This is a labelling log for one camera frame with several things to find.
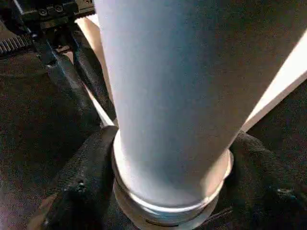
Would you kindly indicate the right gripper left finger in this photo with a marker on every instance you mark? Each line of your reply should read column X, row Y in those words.
column 81, row 179

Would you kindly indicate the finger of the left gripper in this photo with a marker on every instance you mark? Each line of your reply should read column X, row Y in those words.
column 92, row 76

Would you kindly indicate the white plastic table leg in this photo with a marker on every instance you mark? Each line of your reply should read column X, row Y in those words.
column 180, row 95

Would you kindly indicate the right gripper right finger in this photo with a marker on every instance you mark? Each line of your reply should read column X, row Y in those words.
column 263, row 187

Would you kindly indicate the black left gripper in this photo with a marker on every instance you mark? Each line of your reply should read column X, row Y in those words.
column 36, row 21

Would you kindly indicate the white plastic table top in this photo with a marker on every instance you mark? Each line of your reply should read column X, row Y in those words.
column 275, row 83

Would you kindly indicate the black glossy mat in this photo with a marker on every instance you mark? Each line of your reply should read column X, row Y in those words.
column 36, row 119

